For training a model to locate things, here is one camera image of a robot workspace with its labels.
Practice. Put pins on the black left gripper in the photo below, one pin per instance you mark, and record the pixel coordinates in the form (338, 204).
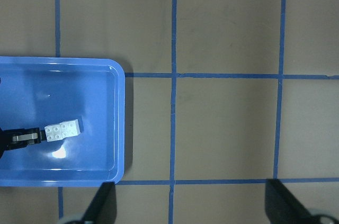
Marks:
(20, 138)

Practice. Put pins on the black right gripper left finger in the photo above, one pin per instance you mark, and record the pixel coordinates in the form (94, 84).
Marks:
(103, 207)

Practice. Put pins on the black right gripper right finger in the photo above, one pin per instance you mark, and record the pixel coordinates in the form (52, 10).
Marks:
(281, 206)

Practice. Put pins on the white block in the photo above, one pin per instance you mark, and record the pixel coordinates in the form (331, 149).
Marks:
(70, 128)
(54, 133)

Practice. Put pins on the blue plastic tray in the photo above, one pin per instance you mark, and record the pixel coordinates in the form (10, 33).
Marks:
(39, 91)

